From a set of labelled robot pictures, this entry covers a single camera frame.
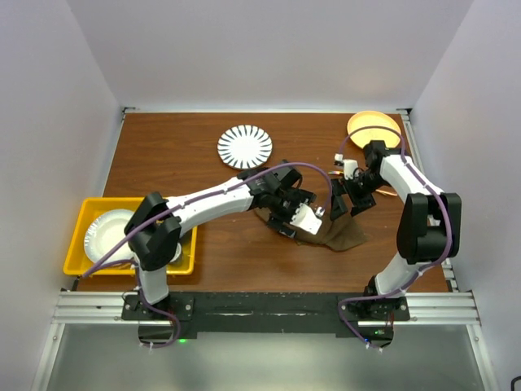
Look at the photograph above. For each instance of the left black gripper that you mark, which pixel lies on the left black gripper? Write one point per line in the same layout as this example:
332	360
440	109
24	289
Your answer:
298	196

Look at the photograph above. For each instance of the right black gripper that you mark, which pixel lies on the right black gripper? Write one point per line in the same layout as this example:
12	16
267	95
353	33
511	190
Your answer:
358	204

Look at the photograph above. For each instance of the brown cloth napkin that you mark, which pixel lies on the brown cloth napkin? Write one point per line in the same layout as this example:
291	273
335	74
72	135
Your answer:
339	235

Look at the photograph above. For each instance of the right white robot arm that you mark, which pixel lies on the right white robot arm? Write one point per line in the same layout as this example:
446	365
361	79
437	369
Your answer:
429	227

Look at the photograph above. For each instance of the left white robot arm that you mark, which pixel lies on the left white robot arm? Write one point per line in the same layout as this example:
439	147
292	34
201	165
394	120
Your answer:
158	223

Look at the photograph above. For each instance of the copper spoon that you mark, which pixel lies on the copper spoon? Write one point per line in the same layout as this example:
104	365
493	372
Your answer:
385	192

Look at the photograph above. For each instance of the white blue striped plate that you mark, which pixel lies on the white blue striped plate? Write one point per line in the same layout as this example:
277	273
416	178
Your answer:
244	147

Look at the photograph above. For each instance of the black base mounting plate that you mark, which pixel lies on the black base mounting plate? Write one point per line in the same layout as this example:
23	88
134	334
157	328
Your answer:
340	314

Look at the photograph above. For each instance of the orange plate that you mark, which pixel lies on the orange plate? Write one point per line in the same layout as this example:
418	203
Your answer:
374	126

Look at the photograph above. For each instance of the white paper plate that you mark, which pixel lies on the white paper plate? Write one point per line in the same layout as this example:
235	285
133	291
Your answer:
105	232

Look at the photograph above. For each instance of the yellow plastic bin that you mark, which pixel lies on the yellow plastic bin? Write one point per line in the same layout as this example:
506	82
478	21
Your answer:
77	263

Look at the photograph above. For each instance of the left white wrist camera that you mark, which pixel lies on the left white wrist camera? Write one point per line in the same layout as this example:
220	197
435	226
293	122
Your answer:
307	218

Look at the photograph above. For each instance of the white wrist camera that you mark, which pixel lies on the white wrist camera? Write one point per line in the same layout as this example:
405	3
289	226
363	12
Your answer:
307	218
346	167

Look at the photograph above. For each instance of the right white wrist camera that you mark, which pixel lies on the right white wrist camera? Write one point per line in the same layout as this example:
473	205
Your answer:
346	167

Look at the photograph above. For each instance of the aluminium frame rail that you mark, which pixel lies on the aluminium frame rail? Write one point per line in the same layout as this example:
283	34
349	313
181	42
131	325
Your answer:
426	309

